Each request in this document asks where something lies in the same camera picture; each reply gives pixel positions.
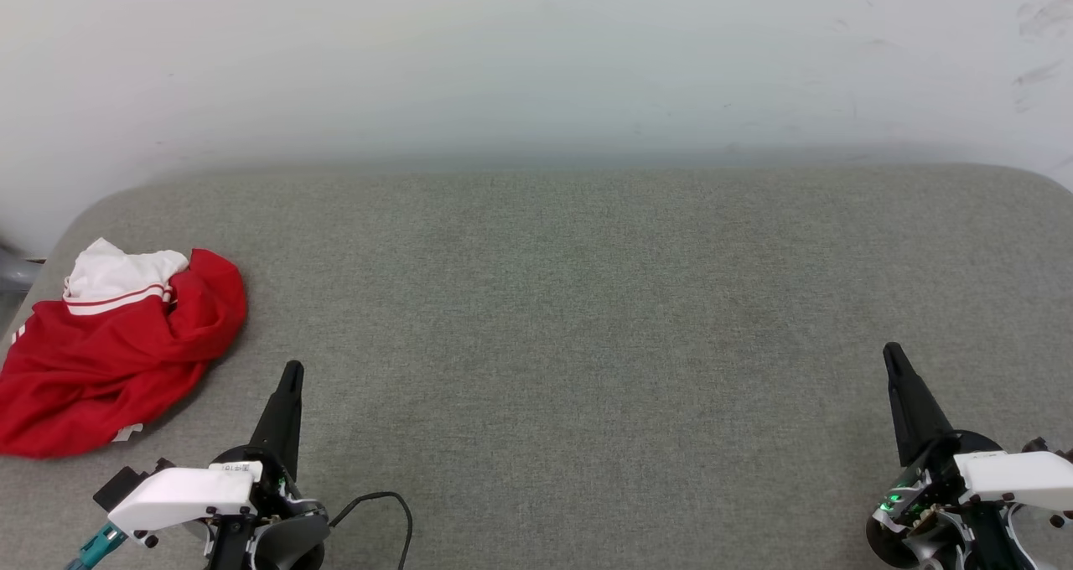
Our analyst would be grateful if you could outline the grey metal frame bar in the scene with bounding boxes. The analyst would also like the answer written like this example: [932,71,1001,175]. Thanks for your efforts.
[0,243,44,296]

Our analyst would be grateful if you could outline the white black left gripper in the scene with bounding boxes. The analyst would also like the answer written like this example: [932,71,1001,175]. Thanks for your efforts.
[107,360,330,570]

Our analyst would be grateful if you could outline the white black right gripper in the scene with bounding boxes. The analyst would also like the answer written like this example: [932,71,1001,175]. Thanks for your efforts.
[868,342,1073,570]

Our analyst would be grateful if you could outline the red basketball jersey white trim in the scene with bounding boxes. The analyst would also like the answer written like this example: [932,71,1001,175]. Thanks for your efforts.
[0,237,248,459]

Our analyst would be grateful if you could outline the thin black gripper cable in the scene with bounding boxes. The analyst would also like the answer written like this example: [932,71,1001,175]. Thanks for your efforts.
[329,491,414,570]

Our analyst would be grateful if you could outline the teal left camera cable connector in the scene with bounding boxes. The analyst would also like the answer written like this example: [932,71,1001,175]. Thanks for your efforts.
[65,523,128,570]

